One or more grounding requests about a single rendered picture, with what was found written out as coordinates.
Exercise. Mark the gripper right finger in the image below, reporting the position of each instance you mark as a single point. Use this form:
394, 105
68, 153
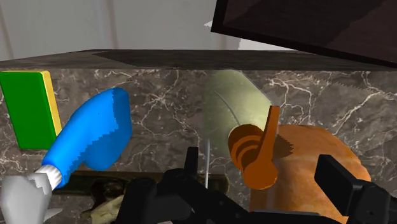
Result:
341, 183

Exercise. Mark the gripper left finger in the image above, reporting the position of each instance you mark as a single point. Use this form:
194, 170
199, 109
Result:
173, 198

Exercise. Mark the orange rounded lump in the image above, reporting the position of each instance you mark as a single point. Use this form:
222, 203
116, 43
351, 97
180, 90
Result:
304, 161

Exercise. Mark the blue spray bottle white nozzle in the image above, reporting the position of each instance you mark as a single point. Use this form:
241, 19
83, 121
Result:
93, 130

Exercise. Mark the olive spray bottle orange trigger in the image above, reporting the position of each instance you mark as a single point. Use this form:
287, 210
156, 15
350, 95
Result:
231, 102

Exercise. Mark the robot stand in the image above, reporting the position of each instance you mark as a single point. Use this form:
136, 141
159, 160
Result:
310, 24

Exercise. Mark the green and yellow sponge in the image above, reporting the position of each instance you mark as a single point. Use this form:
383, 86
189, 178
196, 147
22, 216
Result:
26, 108

